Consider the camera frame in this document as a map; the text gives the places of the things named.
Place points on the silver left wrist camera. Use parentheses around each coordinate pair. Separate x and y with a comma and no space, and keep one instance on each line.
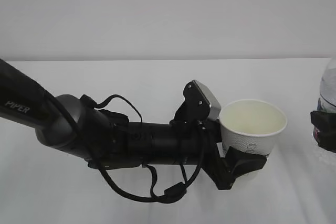
(199,104)

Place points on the white paper cup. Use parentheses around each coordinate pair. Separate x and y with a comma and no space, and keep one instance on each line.
(251,126)

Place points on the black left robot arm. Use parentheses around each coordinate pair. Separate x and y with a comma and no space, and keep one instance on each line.
(109,140)

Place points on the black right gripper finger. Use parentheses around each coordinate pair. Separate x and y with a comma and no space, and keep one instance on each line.
(324,129)

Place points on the clear water bottle red label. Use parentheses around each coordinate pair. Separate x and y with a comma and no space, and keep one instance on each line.
(326,101)

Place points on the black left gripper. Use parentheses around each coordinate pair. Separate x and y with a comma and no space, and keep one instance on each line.
(199,147)

